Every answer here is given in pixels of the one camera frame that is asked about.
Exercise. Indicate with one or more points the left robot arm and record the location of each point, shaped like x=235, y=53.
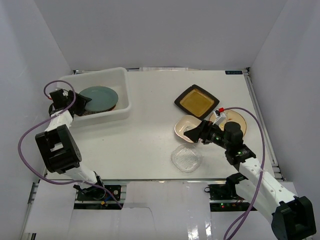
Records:
x=58, y=148

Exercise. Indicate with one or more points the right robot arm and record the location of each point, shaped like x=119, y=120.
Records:
x=291, y=217

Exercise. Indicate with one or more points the beige square bowl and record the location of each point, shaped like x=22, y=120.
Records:
x=186, y=123

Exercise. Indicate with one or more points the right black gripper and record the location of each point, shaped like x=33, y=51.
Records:
x=205, y=127

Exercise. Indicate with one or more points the aluminium table frame rail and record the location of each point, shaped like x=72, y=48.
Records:
x=269, y=148

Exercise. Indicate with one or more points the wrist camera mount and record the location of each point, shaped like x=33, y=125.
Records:
x=58, y=94
x=220, y=116

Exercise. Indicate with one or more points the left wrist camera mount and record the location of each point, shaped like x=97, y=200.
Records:
x=58, y=94

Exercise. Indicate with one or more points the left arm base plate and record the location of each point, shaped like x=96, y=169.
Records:
x=106, y=201

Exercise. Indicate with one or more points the cream bird pattern plate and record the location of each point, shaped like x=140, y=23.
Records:
x=233, y=116

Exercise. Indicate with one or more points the teal round plate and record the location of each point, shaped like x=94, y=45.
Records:
x=102, y=98

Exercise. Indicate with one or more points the black and amber square plate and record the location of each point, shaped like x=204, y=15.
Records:
x=197, y=102

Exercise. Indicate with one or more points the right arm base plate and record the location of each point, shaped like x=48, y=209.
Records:
x=221, y=199

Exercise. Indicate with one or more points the blue label sticker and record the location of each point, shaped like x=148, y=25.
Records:
x=233, y=72

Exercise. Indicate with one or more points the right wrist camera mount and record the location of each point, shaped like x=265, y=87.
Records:
x=220, y=116

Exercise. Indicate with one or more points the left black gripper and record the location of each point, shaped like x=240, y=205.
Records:
x=75, y=104

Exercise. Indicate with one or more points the white plastic bin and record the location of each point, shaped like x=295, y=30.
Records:
x=114, y=78

